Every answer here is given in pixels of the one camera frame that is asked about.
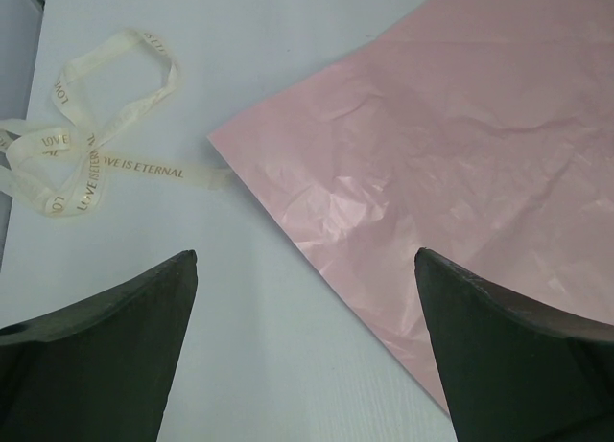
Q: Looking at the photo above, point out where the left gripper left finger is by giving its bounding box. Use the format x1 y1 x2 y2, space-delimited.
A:
1 250 198 441

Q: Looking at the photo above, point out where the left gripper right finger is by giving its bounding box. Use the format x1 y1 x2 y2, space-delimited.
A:
414 248 613 441

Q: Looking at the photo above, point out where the cream printed ribbon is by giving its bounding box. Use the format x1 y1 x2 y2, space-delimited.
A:
1 28 232 218

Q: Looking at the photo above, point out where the pink wrapping paper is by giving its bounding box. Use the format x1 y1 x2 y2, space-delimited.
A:
210 0 613 404

